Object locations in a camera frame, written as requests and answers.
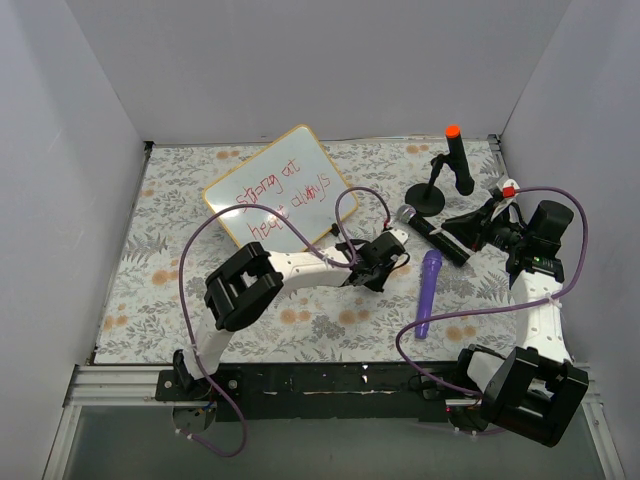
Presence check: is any black microphone stand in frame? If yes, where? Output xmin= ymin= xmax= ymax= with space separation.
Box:
xmin=404 ymin=154 xmax=449 ymax=217

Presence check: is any aluminium frame rail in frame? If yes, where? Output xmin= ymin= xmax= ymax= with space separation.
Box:
xmin=63 ymin=363 xmax=174 ymax=405

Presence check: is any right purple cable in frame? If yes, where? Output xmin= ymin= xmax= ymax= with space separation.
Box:
xmin=394 ymin=185 xmax=589 ymax=437

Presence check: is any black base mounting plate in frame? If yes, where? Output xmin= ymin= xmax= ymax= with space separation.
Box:
xmin=154 ymin=361 xmax=491 ymax=431

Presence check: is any black microphone silver head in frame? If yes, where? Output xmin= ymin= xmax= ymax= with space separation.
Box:
xmin=396 ymin=204 xmax=470 ymax=267

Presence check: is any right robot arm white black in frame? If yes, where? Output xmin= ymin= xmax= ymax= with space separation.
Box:
xmin=442 ymin=200 xmax=588 ymax=447

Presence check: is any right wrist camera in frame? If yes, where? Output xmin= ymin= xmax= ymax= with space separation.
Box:
xmin=490 ymin=178 xmax=520 ymax=220

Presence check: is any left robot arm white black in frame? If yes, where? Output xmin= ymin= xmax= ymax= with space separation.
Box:
xmin=173 ymin=229 xmax=408 ymax=400

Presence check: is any yellow framed whiteboard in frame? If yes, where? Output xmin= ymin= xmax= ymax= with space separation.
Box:
xmin=203 ymin=125 xmax=358 ymax=253

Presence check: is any purple toy microphone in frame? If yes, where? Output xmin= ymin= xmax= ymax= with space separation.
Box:
xmin=416 ymin=249 xmax=442 ymax=320

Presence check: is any floral table mat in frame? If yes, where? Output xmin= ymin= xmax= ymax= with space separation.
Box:
xmin=92 ymin=139 xmax=516 ymax=364

